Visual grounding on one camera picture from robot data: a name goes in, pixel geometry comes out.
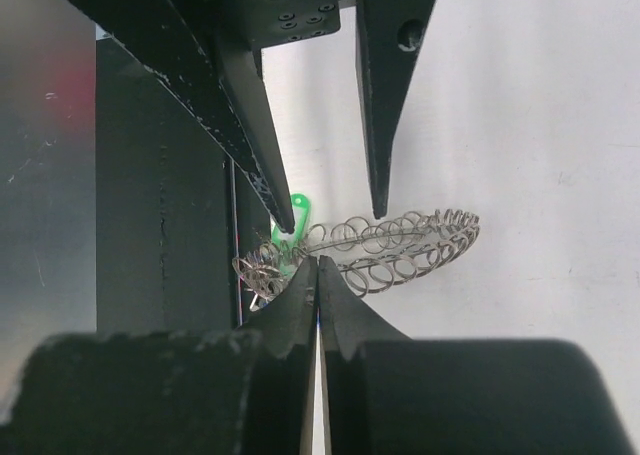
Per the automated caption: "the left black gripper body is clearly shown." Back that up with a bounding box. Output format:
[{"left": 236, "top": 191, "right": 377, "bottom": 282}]
[{"left": 202, "top": 0, "right": 354, "bottom": 50}]

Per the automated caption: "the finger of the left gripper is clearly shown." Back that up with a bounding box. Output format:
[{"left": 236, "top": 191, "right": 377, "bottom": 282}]
[
  {"left": 67, "top": 0, "right": 295, "bottom": 233},
  {"left": 356, "top": 0, "right": 436, "bottom": 219}
]

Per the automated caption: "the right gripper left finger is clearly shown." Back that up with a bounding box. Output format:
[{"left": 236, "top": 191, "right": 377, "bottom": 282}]
[{"left": 1, "top": 258, "right": 318, "bottom": 454}]

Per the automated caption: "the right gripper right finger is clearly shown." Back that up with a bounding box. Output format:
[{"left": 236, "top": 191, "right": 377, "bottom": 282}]
[{"left": 317, "top": 256, "right": 633, "bottom": 454}]

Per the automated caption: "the metal key organizer ring disc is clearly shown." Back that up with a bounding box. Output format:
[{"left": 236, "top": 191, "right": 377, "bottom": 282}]
[{"left": 232, "top": 208, "right": 480, "bottom": 311}]

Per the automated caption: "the green key tag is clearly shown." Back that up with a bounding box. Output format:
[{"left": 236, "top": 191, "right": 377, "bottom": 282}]
[{"left": 269, "top": 190, "right": 314, "bottom": 279}]

